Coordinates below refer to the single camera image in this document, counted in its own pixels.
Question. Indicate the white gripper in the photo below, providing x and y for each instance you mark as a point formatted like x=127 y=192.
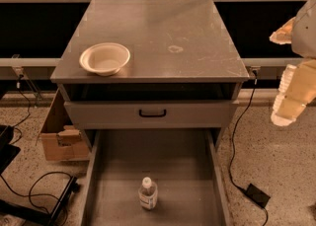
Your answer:
x=306 y=34

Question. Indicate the clear plastic water bottle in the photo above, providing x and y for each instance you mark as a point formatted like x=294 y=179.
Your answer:
x=148 y=194

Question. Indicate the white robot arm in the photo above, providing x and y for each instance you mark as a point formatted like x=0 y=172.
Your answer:
x=303 y=42

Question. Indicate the closed grey upper drawer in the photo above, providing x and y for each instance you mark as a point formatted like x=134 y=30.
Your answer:
x=124 y=115

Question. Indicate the open grey bottom drawer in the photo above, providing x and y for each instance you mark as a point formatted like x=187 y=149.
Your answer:
x=183 y=164

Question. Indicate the grey drawer cabinet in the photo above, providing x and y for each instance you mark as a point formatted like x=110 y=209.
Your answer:
x=179 y=51

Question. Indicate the black power adapter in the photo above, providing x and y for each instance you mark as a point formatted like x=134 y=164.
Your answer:
x=257 y=195

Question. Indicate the white paper bowl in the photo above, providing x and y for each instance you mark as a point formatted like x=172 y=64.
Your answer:
x=104 y=59

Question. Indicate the brown cardboard box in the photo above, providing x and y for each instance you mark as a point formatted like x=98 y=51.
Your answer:
x=60 y=140

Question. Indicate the black metal stand base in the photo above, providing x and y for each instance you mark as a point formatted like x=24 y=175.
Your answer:
x=44 y=208

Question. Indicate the black equipment left edge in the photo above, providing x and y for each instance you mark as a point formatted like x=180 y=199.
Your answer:
x=7 y=151

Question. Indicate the black drawer handle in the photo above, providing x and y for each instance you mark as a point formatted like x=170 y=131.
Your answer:
x=145 y=114

